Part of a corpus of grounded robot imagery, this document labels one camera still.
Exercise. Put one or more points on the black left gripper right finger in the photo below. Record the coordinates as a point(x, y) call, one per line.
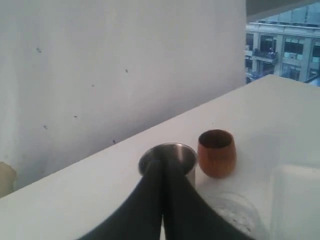
point(186, 215)

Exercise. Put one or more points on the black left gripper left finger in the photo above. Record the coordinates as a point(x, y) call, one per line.
point(140, 216)

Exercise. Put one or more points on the clear plastic shaker lid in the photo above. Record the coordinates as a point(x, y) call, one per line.
point(239, 212)

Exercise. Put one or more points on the stainless steel tumbler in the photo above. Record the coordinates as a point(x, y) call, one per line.
point(178, 152)

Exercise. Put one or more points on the small brown wooden cup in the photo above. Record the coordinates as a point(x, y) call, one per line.
point(216, 152)

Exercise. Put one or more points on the white rectangular plastic tray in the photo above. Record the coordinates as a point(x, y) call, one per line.
point(295, 203)

